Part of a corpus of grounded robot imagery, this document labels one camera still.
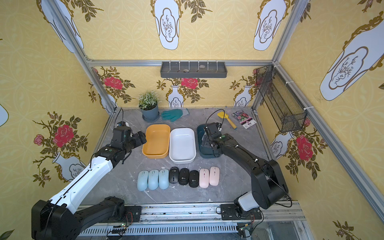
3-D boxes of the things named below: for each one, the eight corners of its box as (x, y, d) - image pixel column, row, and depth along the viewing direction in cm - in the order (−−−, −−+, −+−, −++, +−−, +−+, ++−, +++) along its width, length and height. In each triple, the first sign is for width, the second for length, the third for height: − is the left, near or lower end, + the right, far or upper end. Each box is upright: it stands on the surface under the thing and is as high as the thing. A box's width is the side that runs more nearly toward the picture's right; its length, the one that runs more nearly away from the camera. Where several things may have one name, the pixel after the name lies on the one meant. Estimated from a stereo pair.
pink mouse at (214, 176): (209, 186, 85) (209, 184, 83) (208, 168, 92) (208, 166, 89) (220, 186, 85) (221, 184, 83) (218, 168, 92) (219, 166, 90)
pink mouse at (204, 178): (199, 188, 84) (199, 186, 82) (198, 169, 91) (199, 168, 89) (209, 188, 84) (210, 186, 82) (208, 169, 91) (208, 168, 89)
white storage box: (167, 164, 93) (166, 160, 88) (171, 132, 108) (170, 127, 103) (196, 164, 93) (196, 160, 88) (195, 132, 108) (196, 127, 103)
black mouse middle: (178, 184, 85) (178, 183, 83) (179, 169, 91) (179, 167, 89) (189, 184, 85) (189, 183, 83) (189, 169, 91) (189, 167, 89)
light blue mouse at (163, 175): (159, 190, 83) (158, 188, 81) (159, 171, 90) (158, 169, 87) (169, 188, 84) (168, 187, 81) (168, 170, 90) (168, 168, 88)
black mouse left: (168, 183, 85) (167, 182, 83) (170, 168, 90) (169, 166, 89) (178, 183, 85) (178, 182, 83) (179, 168, 91) (179, 166, 89)
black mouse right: (189, 187, 84) (188, 185, 82) (189, 171, 90) (189, 169, 87) (198, 187, 84) (198, 185, 82) (198, 171, 90) (198, 169, 87)
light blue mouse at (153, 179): (148, 190, 83) (147, 189, 81) (150, 171, 90) (148, 169, 87) (158, 189, 83) (157, 187, 81) (159, 170, 90) (158, 168, 88)
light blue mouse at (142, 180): (137, 192, 83) (136, 190, 80) (139, 172, 89) (137, 170, 87) (147, 190, 83) (146, 188, 81) (148, 171, 90) (147, 169, 88)
